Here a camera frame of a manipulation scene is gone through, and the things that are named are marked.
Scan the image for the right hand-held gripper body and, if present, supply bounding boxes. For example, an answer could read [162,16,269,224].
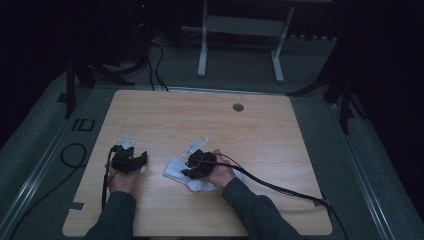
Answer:
[181,137,218,180]

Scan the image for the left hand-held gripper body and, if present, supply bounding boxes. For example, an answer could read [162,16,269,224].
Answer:
[109,137,148,175]

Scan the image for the white cloth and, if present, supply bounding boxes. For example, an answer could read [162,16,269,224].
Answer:
[162,156,245,193]

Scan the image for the person's right hand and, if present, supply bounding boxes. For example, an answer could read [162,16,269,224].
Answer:
[201,148,238,191]

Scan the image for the person's left hand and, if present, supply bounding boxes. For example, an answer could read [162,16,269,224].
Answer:
[107,162,144,195]

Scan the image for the black tripod stand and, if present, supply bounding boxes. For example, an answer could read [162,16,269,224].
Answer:
[64,56,136,120]
[285,34,369,135]

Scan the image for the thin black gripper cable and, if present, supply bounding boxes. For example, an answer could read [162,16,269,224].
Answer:
[101,146,118,212]

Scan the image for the black floor cable loop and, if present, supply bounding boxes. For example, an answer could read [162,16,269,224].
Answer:
[9,142,88,240]

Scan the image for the thick black gripper cable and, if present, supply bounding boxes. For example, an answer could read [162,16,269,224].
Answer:
[198,159,349,240]

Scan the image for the metal floor rail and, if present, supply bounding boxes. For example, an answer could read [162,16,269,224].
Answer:
[0,87,96,236]
[326,101,396,240]

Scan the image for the black background cables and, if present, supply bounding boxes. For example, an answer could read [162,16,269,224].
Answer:
[145,19,170,92]

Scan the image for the white metal desk frame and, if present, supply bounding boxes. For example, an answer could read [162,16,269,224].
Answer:
[196,0,296,84]

